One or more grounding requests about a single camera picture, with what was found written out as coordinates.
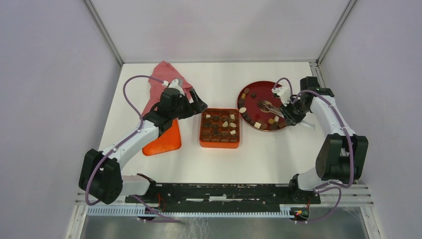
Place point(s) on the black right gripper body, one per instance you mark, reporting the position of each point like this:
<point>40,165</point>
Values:
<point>295,111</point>

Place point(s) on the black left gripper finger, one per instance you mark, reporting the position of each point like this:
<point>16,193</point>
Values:
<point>197,107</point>
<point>195,99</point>

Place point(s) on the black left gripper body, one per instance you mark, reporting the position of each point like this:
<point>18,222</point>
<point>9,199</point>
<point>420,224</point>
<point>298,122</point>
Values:
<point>183,110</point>

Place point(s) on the orange chocolate box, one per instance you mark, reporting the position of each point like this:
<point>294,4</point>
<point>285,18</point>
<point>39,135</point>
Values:
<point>213,135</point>

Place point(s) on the silver white-handled tongs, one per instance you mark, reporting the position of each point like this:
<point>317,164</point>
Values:
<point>268,107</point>

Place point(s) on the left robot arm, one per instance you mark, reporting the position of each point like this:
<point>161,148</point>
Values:
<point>101,175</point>

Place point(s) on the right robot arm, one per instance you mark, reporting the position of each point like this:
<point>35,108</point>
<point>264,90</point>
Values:
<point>341,158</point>

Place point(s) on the white round chocolate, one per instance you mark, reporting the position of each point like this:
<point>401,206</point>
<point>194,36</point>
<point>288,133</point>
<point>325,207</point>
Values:
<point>242,110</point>

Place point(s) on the orange box lid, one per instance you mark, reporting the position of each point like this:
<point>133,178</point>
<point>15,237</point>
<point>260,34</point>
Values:
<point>168,141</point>

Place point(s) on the red round plate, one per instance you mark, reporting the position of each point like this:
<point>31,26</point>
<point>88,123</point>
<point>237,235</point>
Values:
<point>248,98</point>

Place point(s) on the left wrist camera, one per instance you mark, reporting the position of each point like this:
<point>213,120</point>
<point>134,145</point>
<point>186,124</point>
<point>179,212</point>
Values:
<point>175,84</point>

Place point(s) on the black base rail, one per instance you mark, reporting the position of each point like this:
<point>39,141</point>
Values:
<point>226,198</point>

